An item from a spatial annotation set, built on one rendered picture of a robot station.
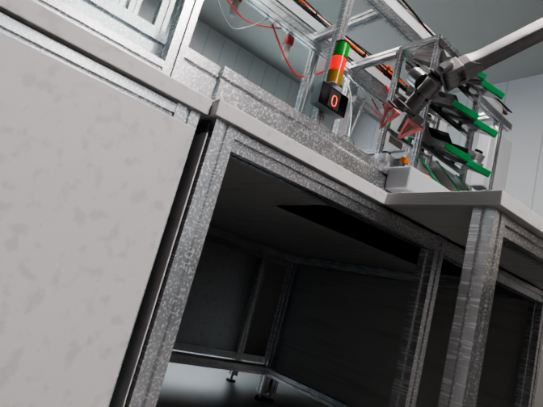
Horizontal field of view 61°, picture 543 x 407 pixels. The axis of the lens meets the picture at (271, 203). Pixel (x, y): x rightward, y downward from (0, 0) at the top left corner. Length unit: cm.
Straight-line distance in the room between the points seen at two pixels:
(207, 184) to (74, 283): 26
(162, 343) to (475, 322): 55
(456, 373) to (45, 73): 83
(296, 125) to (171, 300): 47
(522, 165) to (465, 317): 381
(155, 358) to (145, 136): 35
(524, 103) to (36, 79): 460
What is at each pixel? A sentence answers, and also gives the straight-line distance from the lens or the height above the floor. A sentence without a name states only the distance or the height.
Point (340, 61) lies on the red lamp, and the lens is 156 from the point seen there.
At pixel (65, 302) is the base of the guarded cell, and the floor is 48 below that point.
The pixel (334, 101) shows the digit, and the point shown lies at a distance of 150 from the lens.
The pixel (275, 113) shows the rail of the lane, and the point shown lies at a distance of 98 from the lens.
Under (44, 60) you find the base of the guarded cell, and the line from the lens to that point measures 73.
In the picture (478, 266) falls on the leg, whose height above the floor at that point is 71.
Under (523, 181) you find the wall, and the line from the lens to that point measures 463.
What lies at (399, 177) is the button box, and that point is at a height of 93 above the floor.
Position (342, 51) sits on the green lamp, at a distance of 158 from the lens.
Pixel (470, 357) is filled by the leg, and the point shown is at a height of 55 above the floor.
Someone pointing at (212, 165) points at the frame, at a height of 75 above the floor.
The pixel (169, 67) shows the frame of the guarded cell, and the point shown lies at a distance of 82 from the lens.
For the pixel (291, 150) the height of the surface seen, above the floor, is 84.
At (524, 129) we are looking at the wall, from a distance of 485.
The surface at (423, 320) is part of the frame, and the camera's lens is 127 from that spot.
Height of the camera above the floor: 56
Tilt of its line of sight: 11 degrees up
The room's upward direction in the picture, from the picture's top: 15 degrees clockwise
